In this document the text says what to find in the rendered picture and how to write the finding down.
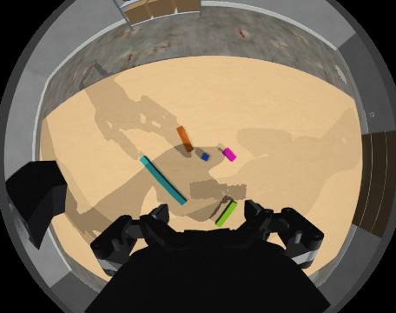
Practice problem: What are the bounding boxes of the lime green rod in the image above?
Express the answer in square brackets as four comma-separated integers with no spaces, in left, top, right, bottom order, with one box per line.
[215,200,238,227]

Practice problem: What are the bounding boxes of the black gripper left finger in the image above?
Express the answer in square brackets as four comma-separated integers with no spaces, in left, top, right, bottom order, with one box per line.
[90,203,193,276]

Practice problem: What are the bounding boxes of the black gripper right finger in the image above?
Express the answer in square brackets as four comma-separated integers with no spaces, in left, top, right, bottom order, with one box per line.
[221,199,324,270]

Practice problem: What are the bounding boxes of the orange rod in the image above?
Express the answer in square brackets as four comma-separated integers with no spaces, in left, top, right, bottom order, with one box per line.
[176,126,193,152]

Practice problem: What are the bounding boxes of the turquoise rod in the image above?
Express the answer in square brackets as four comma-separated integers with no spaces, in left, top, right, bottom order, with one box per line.
[140,156,187,206]

